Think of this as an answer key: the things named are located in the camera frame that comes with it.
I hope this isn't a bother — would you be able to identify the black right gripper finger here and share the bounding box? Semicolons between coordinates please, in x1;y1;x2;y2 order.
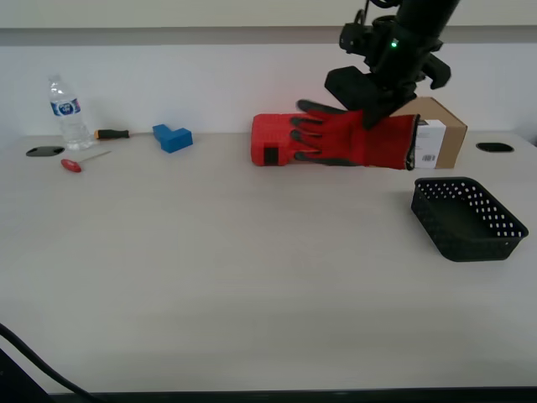
324;65;417;131
420;55;452;91

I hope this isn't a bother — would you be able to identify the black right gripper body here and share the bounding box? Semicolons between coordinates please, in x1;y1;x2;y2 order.
362;16;445;98

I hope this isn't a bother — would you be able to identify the red and grey work glove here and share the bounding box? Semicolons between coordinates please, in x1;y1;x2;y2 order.
289;99;421;172

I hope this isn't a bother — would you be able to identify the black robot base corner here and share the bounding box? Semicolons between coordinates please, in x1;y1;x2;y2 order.
0;347;56;403

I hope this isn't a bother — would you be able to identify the black perforated plastic basket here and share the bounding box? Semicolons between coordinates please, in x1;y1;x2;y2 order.
410;176;530;264

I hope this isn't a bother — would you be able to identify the brown cardboard box white label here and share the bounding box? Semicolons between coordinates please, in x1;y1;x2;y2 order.
393;97;469;170

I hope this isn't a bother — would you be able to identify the red plastic tool case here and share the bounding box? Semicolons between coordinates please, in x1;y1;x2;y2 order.
251;113;332;168

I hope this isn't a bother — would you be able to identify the blue plastic block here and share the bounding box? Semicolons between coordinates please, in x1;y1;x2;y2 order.
152;123;195;154

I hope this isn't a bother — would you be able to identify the clear plastic water bottle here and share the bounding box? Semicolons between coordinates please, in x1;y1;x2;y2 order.
48;73;95;152

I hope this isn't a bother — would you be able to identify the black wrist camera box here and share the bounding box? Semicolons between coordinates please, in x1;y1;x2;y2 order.
338;9;377;58

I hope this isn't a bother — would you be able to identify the black desk cable grommet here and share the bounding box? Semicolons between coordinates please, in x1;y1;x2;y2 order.
25;145;66;158
476;142;515;154

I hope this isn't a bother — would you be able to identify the orange black handled screwdriver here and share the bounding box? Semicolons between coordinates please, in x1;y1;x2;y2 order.
93;128;156;141

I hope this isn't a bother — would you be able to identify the black cable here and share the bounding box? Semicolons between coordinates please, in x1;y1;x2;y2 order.
0;322;106;403

